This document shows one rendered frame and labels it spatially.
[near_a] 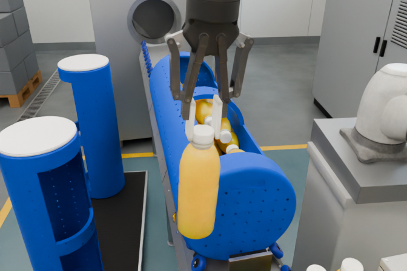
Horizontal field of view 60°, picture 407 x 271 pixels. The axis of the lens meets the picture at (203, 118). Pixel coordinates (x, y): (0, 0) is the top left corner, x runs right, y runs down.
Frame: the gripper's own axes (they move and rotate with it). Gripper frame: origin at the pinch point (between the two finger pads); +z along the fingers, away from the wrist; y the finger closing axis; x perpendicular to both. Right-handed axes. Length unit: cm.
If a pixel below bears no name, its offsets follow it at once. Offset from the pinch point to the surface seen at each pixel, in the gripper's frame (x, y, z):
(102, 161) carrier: -136, 23, 104
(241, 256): -0.3, -11.4, 36.0
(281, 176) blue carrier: -7.5, -21.6, 20.6
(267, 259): 1.3, -17.1, 36.3
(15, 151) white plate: -60, 47, 43
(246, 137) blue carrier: -43, -27, 33
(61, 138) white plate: -65, 33, 42
